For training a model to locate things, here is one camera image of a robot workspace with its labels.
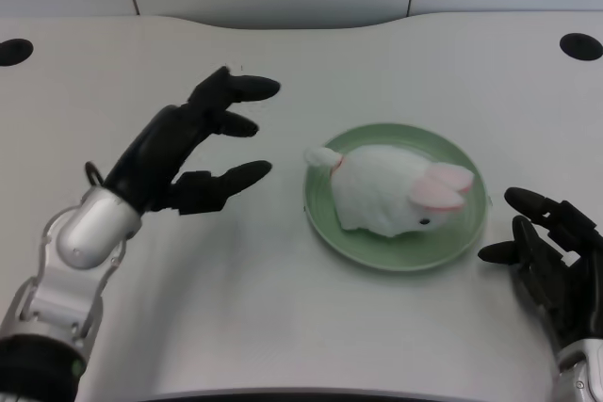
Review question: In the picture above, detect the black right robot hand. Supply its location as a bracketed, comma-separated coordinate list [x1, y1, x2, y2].
[477, 186, 603, 351]

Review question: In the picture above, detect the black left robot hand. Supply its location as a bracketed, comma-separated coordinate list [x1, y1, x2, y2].
[102, 66, 283, 217]

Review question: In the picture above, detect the white plush rabbit doll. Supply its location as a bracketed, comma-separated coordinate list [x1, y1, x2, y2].
[302, 144, 474, 238]

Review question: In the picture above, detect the green round plate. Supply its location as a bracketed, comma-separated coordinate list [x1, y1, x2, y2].
[303, 122, 494, 273]

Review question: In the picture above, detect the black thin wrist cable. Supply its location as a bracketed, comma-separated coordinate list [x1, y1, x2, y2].
[84, 161, 106, 186]

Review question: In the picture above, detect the black round cable grommet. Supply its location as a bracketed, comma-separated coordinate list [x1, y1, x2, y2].
[558, 32, 603, 62]
[0, 38, 35, 67]

